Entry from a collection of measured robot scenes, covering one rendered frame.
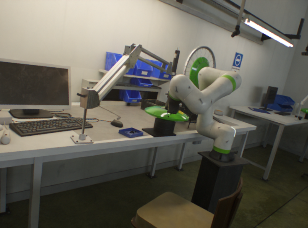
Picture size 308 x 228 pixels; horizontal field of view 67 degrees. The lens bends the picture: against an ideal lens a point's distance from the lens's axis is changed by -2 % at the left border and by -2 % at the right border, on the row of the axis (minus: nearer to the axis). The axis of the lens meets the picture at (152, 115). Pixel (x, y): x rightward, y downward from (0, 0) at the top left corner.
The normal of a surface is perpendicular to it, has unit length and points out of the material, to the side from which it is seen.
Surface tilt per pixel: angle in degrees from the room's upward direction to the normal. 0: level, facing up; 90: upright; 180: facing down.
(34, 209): 90
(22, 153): 90
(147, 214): 0
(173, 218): 0
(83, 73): 90
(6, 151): 0
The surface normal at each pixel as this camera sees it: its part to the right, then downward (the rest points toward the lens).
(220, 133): -0.58, 0.05
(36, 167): 0.65, 0.29
